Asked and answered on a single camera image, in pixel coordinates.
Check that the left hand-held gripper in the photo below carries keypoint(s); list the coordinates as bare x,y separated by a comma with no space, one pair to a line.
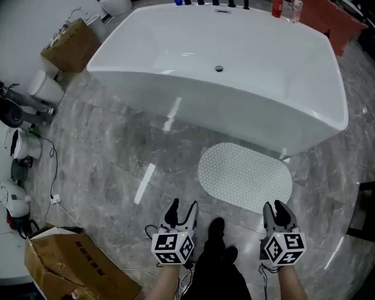
173,247

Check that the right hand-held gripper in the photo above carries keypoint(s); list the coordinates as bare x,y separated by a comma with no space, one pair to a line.
285,247

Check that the white dotted oval bath mat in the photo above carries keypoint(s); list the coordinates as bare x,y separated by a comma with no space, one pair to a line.
243,175

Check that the person's right forearm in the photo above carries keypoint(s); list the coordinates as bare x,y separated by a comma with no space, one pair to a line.
290,284

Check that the person's left forearm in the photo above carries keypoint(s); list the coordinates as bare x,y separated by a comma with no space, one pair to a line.
164,284

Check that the person's black shoe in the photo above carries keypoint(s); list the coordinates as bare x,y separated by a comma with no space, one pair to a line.
231,254
216,230

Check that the person's black trousers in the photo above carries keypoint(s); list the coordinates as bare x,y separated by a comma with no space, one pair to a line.
214,278

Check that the large open cardboard box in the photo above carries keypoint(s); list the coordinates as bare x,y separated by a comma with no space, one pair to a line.
82,269

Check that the white bathtub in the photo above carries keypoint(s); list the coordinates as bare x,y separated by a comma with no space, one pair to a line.
234,96

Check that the white power adapter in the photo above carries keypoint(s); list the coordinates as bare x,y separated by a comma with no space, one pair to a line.
55,199

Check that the black bathtub drain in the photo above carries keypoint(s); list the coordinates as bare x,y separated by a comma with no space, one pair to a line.
219,68

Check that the dark green pot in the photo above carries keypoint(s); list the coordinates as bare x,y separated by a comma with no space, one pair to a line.
19,170

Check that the white appliance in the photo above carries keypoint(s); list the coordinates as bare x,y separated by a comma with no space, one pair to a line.
13,199

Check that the white bucket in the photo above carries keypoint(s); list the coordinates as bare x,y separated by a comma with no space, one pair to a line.
25,145

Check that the grey metal stand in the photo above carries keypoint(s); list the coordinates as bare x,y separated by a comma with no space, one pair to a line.
35,111

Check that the black round device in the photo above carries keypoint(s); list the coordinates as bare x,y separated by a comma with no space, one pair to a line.
10,112

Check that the brown cardboard box with parts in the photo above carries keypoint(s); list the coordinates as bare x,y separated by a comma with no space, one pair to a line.
73,47

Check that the pink bottle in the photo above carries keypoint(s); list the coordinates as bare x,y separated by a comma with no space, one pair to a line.
296,11

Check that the white waste bin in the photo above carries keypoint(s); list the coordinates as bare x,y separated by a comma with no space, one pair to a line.
96,26

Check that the red bottle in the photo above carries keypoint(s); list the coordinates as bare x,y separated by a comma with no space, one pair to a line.
276,8

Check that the blue bottle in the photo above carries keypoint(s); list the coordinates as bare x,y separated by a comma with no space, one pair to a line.
177,2

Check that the black bathtub faucet set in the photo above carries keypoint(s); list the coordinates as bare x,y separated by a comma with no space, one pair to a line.
216,2

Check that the black chair frame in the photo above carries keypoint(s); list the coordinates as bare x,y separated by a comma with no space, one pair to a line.
363,205

